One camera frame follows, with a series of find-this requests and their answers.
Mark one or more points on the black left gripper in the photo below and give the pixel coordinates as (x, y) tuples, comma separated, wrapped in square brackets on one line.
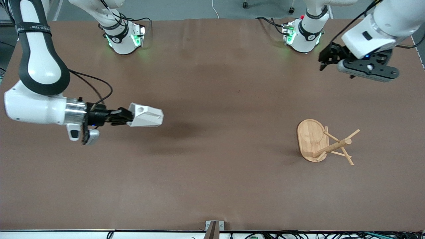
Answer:
[(333, 53)]

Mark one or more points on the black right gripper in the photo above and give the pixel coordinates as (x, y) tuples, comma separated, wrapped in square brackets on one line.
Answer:
[(98, 118)]

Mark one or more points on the white faceted cup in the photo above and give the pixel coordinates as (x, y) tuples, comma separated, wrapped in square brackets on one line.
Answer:
[(146, 116)]

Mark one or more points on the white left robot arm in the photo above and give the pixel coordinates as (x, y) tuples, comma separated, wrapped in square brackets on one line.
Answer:
[(372, 33)]

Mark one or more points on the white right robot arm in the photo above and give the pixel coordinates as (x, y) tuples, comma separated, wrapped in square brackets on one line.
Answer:
[(40, 66)]

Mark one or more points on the wooden cup rack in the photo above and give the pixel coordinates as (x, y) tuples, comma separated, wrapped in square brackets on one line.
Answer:
[(310, 139)]

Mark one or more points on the brown table cover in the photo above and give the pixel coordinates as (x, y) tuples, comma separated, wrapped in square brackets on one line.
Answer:
[(212, 149)]

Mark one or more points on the aluminium frame post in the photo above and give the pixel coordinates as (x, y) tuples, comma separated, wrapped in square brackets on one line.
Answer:
[(54, 10)]

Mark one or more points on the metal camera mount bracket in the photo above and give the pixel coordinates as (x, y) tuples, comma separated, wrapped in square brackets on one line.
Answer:
[(214, 227)]

